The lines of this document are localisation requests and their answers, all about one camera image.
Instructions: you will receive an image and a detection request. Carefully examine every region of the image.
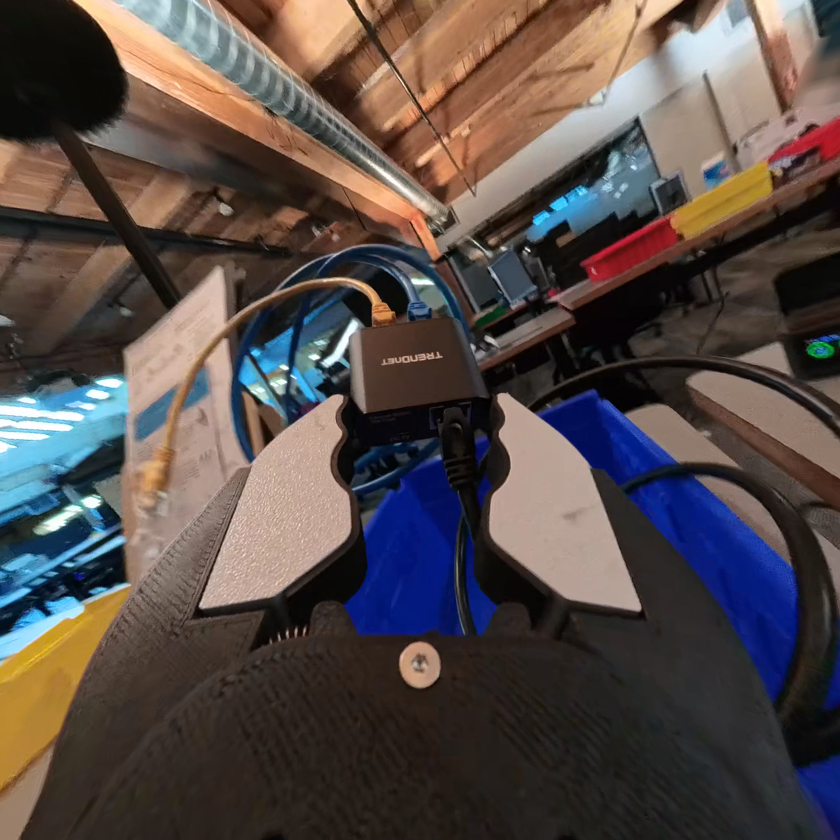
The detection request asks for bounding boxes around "grey desk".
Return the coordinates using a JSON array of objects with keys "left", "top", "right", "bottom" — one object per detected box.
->
[{"left": 0, "top": 367, "right": 840, "bottom": 840}]

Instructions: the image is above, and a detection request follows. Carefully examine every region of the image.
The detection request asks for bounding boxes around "yellow storage bin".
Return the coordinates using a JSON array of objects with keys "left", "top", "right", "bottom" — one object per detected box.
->
[{"left": 671, "top": 161, "right": 775, "bottom": 240}]

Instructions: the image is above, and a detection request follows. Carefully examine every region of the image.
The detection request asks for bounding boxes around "black power cable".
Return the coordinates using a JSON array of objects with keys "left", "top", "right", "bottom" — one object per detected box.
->
[{"left": 438, "top": 356, "right": 840, "bottom": 765}]

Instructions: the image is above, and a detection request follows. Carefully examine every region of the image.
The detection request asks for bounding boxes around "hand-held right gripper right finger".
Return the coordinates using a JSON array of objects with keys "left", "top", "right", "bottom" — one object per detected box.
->
[{"left": 474, "top": 392, "right": 644, "bottom": 621}]

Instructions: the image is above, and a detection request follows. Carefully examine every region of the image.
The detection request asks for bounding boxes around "black metal pole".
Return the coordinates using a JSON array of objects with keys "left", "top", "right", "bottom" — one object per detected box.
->
[{"left": 52, "top": 121, "right": 185, "bottom": 309}]

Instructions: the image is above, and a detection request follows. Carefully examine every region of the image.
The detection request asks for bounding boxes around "yellow plastic bin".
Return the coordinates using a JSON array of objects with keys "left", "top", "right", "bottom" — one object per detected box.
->
[{"left": 0, "top": 584, "right": 132, "bottom": 788}]

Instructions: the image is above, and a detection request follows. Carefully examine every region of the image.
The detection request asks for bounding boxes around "blue ethernet cable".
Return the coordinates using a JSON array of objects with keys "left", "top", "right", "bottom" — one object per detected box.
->
[{"left": 233, "top": 244, "right": 470, "bottom": 496}]

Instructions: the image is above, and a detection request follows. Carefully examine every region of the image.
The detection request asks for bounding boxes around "yellow ethernet cable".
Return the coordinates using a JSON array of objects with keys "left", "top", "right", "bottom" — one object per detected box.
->
[{"left": 134, "top": 277, "right": 398, "bottom": 519}]

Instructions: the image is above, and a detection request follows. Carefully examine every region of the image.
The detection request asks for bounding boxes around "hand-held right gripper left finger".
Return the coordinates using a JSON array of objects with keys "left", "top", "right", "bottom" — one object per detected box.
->
[{"left": 197, "top": 394, "right": 368, "bottom": 618}]

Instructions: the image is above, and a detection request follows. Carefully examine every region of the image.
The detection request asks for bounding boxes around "grey computer monitor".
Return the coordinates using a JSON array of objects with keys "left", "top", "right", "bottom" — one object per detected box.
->
[{"left": 487, "top": 249, "right": 540, "bottom": 306}]

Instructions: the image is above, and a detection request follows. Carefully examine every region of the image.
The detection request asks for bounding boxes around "black device with round display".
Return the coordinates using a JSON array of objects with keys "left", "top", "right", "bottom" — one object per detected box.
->
[{"left": 773, "top": 252, "right": 840, "bottom": 382}]

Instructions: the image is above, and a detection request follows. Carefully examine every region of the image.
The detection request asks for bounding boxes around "metal ventilation duct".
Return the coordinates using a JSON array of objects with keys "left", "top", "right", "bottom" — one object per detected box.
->
[{"left": 115, "top": 0, "right": 457, "bottom": 231}]

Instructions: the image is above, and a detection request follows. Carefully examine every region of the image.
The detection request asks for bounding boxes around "red plastic bin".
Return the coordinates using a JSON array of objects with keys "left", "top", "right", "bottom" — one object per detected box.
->
[
  {"left": 581, "top": 215, "right": 680, "bottom": 283},
  {"left": 768, "top": 118, "right": 840, "bottom": 165}
]

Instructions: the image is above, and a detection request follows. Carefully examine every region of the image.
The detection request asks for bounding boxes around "black network adapter box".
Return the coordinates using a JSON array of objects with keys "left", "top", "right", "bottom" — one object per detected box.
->
[{"left": 348, "top": 318, "right": 493, "bottom": 447}]

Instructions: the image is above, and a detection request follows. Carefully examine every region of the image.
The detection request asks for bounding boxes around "black round object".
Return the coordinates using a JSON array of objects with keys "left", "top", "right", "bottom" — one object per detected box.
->
[{"left": 0, "top": 0, "right": 130, "bottom": 142}]

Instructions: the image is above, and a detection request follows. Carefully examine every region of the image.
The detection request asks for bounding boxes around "blue plastic bin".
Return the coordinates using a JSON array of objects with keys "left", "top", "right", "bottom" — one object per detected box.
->
[{"left": 346, "top": 389, "right": 840, "bottom": 840}]

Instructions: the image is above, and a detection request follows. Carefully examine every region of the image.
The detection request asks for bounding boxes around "instruction paper sheet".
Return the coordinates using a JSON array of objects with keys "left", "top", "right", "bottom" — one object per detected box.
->
[{"left": 122, "top": 266, "right": 247, "bottom": 581}]

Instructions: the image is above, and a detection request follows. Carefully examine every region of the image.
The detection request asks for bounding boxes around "dark computer monitor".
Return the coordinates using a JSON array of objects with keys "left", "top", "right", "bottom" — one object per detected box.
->
[{"left": 456, "top": 259, "right": 503, "bottom": 312}]

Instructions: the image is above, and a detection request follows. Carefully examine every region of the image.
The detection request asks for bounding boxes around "wooden background table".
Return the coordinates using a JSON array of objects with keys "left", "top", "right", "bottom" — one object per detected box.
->
[
  {"left": 476, "top": 305, "right": 578, "bottom": 375},
  {"left": 558, "top": 157, "right": 840, "bottom": 316}
]

